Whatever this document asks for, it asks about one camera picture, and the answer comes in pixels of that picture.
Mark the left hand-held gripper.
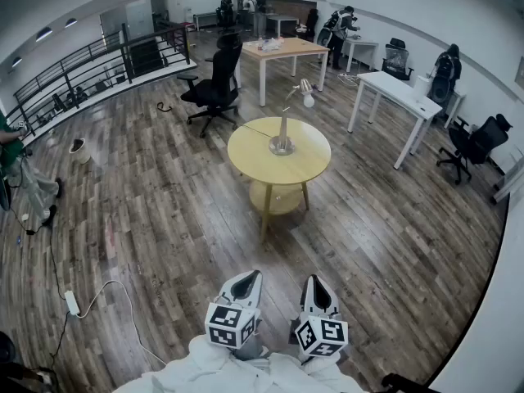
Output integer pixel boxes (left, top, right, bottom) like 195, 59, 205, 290
204, 270, 264, 350

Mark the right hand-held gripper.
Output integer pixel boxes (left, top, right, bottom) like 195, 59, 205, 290
294, 274, 349, 359

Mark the silver desk lamp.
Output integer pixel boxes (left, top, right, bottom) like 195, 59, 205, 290
268, 78, 316, 156

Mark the person's left forearm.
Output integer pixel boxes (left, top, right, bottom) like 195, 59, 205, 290
188, 333, 246, 370

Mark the person's right forearm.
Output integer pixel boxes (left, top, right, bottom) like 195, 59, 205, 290
300, 350, 349, 380

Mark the long white desk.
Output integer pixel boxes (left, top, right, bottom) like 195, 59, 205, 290
346, 70, 443, 170

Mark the rectangular wooden table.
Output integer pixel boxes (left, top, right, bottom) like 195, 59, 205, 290
240, 37, 331, 108

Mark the person's grey shoe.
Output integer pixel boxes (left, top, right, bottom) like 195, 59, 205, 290
233, 336, 269, 362

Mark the person's white jacket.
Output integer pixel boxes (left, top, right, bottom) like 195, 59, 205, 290
112, 333, 369, 393

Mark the black device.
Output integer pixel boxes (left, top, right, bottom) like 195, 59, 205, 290
382, 373, 441, 393

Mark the round yellow wooden table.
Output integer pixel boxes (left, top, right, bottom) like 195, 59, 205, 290
227, 116, 332, 244

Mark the white power strip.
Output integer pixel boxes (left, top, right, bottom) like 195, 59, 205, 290
64, 291, 82, 315

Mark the black high-back office chair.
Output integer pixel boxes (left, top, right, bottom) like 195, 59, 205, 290
176, 32, 243, 138

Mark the beige waste bin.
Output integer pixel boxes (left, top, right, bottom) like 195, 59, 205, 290
68, 138, 92, 165

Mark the white low shelf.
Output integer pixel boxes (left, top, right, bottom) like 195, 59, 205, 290
490, 165, 524, 204

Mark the black armrest office chair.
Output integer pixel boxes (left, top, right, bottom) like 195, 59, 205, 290
436, 113, 513, 186

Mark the white paper roll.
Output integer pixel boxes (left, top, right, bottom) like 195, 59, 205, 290
415, 75, 431, 102

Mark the pile of small plastic packets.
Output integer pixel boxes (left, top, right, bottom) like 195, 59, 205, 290
255, 37, 283, 52

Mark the black mesh office chair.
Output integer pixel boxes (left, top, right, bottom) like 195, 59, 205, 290
381, 38, 415, 82

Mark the black metal railing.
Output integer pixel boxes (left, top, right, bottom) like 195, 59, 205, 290
3, 22, 192, 137

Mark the black swivel chair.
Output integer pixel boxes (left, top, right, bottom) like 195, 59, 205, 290
305, 8, 320, 43

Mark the grey table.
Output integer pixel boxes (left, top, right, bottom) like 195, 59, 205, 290
265, 14, 300, 38

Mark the white bench table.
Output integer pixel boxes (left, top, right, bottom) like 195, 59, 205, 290
192, 11, 218, 32

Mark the white floor cable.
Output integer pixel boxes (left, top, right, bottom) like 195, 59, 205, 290
77, 279, 167, 366

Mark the thin dark wire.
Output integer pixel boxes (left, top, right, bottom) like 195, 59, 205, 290
241, 123, 273, 138

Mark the black floor cable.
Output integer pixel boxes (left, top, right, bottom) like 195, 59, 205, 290
7, 202, 73, 372

